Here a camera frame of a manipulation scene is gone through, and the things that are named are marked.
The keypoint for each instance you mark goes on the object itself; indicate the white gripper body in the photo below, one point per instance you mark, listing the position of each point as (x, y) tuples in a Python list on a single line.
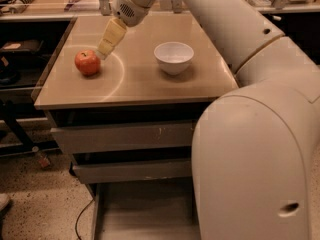
[(133, 11)]

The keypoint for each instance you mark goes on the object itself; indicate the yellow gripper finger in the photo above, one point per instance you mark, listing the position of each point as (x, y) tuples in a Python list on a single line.
[(114, 32)]

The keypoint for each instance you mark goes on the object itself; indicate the red apple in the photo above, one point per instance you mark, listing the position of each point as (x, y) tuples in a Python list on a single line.
[(87, 62)]

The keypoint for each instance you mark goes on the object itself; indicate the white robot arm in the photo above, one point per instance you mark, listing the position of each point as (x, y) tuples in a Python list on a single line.
[(252, 148)]

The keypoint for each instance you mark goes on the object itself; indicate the grey drawer cabinet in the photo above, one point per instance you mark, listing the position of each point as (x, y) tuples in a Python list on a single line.
[(130, 87)]

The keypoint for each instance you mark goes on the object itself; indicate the grey top drawer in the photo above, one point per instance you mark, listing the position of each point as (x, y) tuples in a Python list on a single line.
[(122, 137)]

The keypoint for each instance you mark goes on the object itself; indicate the grey middle drawer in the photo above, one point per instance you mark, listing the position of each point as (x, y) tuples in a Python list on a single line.
[(133, 171)]

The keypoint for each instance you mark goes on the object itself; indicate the grey open bottom drawer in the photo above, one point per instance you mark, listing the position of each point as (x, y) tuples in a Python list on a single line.
[(146, 210)]

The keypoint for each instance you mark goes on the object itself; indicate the white ceramic bowl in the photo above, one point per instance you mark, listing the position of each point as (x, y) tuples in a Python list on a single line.
[(173, 57)]

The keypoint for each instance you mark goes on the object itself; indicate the black shelf box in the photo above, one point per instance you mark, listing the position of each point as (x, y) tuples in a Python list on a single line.
[(27, 46)]

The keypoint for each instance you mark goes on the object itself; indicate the black table leg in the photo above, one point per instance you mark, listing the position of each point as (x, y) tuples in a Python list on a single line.
[(28, 144)]

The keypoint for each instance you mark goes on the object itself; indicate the white sneaker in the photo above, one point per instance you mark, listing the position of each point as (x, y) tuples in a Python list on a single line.
[(4, 201)]

